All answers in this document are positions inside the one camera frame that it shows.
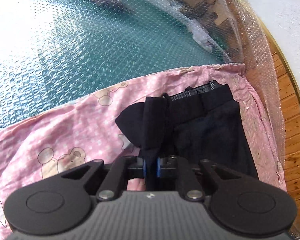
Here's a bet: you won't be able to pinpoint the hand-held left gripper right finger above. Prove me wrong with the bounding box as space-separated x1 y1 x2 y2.
155 156 241 202

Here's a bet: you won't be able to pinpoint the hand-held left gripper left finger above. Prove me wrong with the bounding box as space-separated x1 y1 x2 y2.
61 156 147 202

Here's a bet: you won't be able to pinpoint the black pants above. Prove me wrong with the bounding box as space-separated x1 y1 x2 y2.
114 80 260 192

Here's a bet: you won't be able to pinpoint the pink bear-print blanket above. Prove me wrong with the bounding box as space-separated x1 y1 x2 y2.
0 64 288 235

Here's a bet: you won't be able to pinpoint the white plastic packet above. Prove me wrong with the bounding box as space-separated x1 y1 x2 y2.
192 26 215 53

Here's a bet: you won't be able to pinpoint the wooden headboard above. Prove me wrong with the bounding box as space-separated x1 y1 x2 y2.
263 22 300 230

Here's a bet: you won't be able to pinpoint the clear bubble wrap sheet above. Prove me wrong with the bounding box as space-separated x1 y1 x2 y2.
0 0 288 140

